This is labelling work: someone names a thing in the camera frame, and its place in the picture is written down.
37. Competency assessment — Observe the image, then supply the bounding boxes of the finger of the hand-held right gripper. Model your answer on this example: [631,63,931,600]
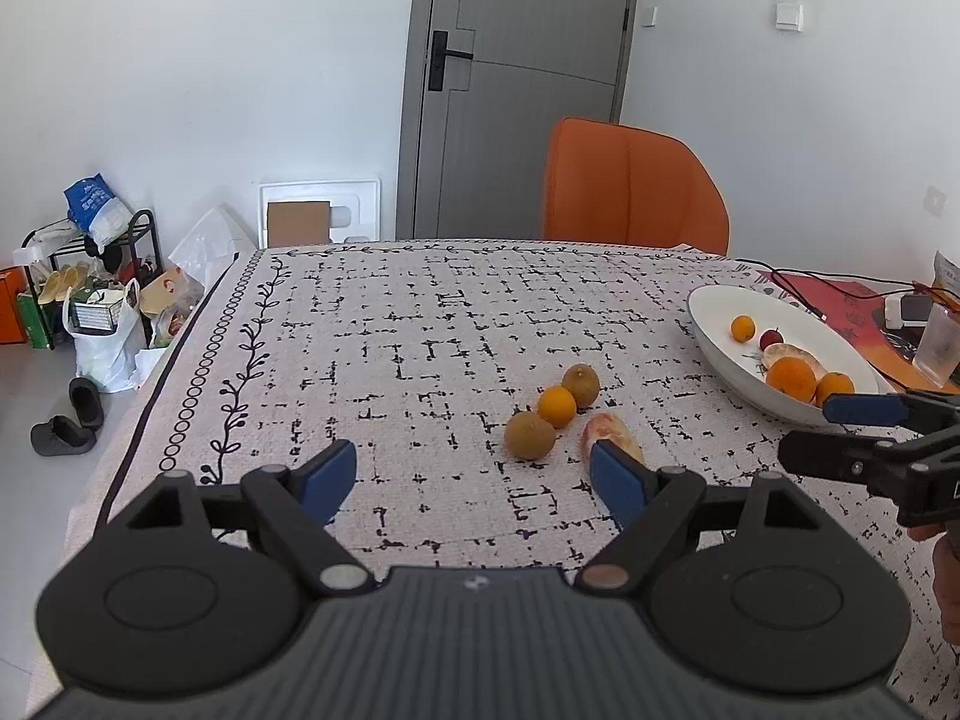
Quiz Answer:
[820,391,960,430]
[777,428,914,497]

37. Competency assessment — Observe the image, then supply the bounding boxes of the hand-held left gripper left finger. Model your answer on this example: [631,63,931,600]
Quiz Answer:
[107,439,374,602]

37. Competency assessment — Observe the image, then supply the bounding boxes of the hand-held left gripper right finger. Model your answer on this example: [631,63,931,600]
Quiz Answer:
[575,439,845,602]

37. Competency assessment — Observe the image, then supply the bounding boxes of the large orange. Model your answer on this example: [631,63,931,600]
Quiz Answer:
[815,373,857,408]
[766,357,818,404]

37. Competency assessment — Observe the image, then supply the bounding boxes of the brown kiwi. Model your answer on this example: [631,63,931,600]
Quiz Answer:
[562,364,601,408]
[503,411,557,461]

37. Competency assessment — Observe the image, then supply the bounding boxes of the white plate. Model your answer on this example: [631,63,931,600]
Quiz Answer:
[687,284,902,430]

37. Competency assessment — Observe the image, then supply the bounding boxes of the person's right hand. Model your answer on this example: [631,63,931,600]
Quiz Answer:
[906,523,960,644]

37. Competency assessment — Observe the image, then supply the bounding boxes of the clear plastic cup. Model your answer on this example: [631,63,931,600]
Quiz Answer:
[912,304,960,389]

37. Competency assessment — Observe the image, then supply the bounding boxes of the red table mat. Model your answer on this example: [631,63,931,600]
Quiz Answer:
[756,270,960,392]

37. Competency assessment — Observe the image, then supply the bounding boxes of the black patterned white tablecloth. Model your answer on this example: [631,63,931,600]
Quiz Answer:
[64,239,960,720]

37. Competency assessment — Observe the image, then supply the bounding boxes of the printed snack packet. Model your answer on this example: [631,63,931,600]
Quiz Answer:
[933,250,960,313]

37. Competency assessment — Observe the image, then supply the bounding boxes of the brown paper bag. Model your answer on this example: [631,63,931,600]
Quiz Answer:
[138,265,205,347]

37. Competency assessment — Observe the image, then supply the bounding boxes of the brown cardboard sheet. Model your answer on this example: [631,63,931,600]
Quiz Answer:
[267,199,332,248]

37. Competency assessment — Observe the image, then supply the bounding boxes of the dark grey slipper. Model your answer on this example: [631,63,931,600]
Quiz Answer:
[29,414,98,458]
[68,377,105,431]

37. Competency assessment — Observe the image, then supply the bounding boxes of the white plastic bag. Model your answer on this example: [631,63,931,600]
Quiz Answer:
[61,278,145,395]

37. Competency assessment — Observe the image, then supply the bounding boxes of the clear plastic bag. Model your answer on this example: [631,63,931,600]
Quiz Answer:
[166,205,257,295]

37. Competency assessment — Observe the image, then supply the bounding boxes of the orange chair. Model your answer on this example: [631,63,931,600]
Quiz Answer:
[541,117,731,257]

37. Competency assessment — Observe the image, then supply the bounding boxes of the black shoe rack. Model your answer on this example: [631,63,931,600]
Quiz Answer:
[20,208,165,350]

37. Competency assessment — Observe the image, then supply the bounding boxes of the yellow slippers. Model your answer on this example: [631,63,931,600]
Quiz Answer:
[37,263,92,305]

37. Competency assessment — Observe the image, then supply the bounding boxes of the green box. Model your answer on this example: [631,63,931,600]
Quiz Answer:
[16,292,54,350]

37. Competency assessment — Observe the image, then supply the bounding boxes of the blue and white bag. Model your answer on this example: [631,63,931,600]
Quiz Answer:
[62,175,133,249]

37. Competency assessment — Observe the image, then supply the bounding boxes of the grey panelled door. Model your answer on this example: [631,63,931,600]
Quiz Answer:
[397,0,643,242]

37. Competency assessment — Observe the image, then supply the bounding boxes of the orange box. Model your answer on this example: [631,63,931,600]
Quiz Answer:
[0,267,32,347]

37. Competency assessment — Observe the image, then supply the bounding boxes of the black cable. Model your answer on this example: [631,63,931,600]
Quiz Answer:
[733,258,920,316]

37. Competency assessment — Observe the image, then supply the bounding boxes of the white foam frame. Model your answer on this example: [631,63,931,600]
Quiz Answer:
[256,178,382,249]

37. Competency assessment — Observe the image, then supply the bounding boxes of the black door handle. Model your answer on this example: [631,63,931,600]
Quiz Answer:
[427,30,476,94]

